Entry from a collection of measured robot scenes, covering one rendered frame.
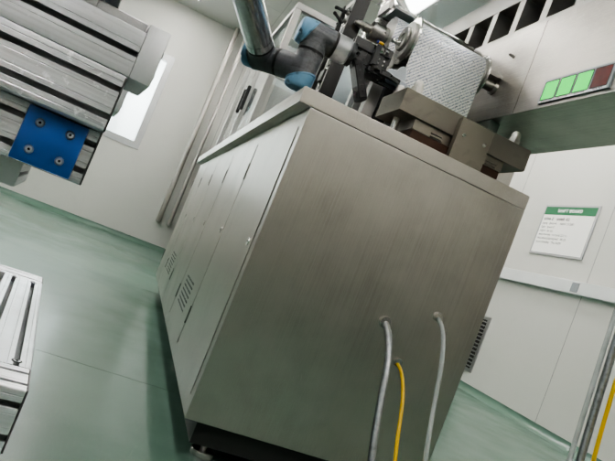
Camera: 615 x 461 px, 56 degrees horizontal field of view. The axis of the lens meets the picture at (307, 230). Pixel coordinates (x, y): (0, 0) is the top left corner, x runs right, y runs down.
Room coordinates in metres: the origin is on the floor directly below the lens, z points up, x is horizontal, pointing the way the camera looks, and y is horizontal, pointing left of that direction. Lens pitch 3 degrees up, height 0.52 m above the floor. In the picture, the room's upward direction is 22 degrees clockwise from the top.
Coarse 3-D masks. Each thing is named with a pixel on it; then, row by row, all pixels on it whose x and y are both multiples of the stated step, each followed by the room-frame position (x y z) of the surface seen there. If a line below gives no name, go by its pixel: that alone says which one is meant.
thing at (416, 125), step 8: (416, 120) 1.47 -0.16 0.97; (400, 128) 1.55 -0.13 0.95; (408, 128) 1.49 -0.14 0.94; (416, 128) 1.48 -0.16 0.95; (424, 128) 1.48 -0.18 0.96; (432, 128) 1.49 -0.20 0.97; (416, 136) 1.48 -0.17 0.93; (424, 136) 1.49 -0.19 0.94; (432, 136) 1.49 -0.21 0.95; (440, 136) 1.50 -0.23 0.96; (448, 136) 1.50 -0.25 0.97; (424, 144) 1.49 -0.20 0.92; (432, 144) 1.49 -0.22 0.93; (440, 144) 1.50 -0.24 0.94; (448, 144) 1.50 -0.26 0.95; (440, 152) 1.50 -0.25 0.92; (488, 160) 1.54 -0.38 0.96; (496, 160) 1.55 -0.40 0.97; (488, 168) 1.54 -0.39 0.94; (496, 168) 1.55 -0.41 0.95; (496, 176) 1.55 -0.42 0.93
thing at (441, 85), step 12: (408, 60) 1.65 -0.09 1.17; (420, 60) 1.66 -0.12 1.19; (408, 72) 1.65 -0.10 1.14; (420, 72) 1.66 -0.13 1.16; (432, 72) 1.67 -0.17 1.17; (444, 72) 1.68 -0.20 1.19; (408, 84) 1.66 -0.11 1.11; (432, 84) 1.68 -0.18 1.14; (444, 84) 1.69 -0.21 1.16; (456, 84) 1.70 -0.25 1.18; (468, 84) 1.71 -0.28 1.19; (432, 96) 1.68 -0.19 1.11; (444, 96) 1.69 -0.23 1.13; (456, 96) 1.70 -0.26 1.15; (468, 96) 1.71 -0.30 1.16; (456, 108) 1.70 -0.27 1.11; (468, 108) 1.71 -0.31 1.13
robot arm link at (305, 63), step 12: (300, 48) 1.55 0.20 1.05; (312, 48) 1.54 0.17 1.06; (276, 60) 1.56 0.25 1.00; (288, 60) 1.55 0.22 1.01; (300, 60) 1.54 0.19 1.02; (312, 60) 1.54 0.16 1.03; (276, 72) 1.58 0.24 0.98; (288, 72) 1.56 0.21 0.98; (300, 72) 1.54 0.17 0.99; (312, 72) 1.55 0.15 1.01; (288, 84) 1.57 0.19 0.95; (300, 84) 1.55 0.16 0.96; (312, 84) 1.58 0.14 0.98
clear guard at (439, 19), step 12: (408, 0) 2.55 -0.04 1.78; (420, 0) 2.48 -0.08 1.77; (432, 0) 2.40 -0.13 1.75; (444, 0) 2.34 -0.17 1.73; (456, 0) 2.27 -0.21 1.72; (468, 0) 2.21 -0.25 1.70; (480, 0) 2.15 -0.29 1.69; (420, 12) 2.52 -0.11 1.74; (432, 12) 2.45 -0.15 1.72; (444, 12) 2.38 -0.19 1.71; (456, 12) 2.31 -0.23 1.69; (468, 12) 2.25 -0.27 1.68; (444, 24) 2.42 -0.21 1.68
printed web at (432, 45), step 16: (400, 32) 1.88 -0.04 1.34; (432, 32) 1.67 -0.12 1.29; (416, 48) 1.65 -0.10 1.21; (432, 48) 1.66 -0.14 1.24; (448, 48) 1.68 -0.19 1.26; (464, 48) 1.71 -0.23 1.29; (400, 64) 1.77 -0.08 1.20; (448, 64) 1.68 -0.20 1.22; (464, 64) 1.70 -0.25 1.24; (480, 64) 1.71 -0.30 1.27
